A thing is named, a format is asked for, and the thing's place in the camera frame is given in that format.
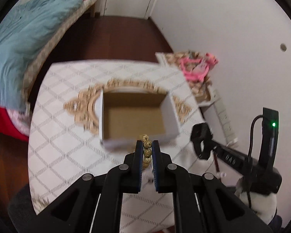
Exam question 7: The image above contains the white power strip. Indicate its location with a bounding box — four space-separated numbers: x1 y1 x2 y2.
213 89 238 148

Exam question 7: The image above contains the white diamond pattern tablecloth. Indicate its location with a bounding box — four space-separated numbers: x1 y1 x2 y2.
28 59 210 233

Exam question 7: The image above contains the pink panther plush toy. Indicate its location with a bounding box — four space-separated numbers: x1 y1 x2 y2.
180 53 219 83

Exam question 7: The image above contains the open cardboard box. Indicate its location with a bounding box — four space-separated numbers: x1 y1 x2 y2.
99 87 180 149

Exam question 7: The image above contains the checkered brown cushion box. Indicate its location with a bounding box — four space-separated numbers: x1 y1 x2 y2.
155 50 219 107

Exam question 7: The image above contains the light blue duvet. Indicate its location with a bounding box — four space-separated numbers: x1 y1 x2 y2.
0 0 84 112

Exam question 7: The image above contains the checkered beige mattress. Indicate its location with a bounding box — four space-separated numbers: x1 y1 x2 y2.
21 0 97 102

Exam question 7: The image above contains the red cloth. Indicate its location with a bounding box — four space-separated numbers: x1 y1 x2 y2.
0 107 31 142

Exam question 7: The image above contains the wooden bead bracelet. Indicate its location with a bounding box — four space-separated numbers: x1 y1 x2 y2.
141 134 153 170

